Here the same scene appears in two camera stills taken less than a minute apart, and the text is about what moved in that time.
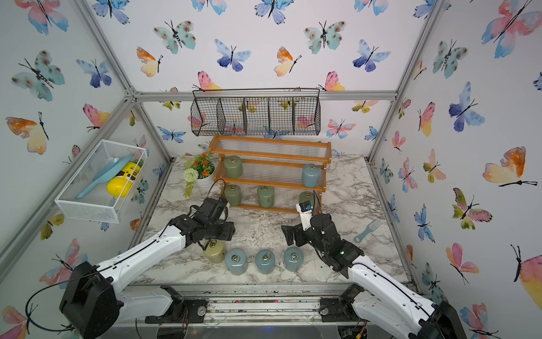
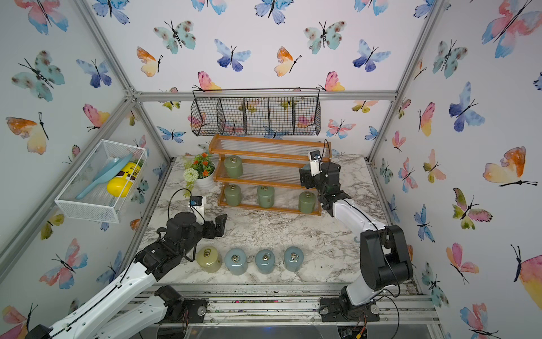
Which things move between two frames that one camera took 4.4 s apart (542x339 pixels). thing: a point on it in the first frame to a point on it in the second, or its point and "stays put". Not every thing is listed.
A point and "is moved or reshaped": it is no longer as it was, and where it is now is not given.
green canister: x=233 y=167 stays put
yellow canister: x=214 y=251 is moved or reshaped
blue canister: x=293 y=256 stays put
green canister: x=233 y=195 stays put
